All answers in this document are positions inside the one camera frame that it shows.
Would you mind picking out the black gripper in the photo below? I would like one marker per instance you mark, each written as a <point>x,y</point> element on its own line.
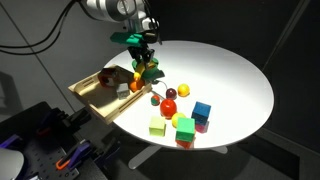
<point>137,50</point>

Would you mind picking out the yellow banana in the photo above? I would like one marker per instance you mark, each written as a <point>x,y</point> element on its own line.
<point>140,70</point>

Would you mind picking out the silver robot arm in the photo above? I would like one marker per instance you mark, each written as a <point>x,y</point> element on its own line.
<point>113,8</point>

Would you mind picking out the light wooden crate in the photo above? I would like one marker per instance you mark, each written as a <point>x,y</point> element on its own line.
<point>103,100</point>

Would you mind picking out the grey cube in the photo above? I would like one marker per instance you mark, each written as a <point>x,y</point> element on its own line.
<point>123,91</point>

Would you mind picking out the small red green ball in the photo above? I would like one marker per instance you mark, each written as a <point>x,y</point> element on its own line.
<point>155,100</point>

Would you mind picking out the dark purple plum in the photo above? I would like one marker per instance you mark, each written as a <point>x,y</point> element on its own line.
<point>171,93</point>

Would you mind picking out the yellow orange ball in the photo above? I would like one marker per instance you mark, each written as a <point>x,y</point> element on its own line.
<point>183,90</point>

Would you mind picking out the large red ball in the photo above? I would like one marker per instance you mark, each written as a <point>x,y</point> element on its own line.
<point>168,107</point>

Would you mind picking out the light green cube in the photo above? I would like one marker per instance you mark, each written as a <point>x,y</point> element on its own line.
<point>157,126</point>

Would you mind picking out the blue cube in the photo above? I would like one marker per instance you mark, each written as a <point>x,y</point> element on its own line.
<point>201,113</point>

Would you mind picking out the magenta cube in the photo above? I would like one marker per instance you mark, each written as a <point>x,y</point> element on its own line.
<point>201,128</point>

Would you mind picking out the red cube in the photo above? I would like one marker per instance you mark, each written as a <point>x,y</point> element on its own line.
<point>184,144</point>

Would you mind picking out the black clamp orange tips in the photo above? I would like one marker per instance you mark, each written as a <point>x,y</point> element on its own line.
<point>50,121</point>

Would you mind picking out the purple clamp orange tips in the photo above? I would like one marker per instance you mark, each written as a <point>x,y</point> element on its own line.
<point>71,155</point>

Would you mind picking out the black perforated breadboard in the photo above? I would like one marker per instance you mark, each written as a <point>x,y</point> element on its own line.
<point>43,156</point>

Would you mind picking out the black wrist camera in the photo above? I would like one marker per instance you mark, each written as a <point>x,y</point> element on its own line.
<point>150,36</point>

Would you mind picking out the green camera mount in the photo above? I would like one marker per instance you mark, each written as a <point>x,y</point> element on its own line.
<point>128,38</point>

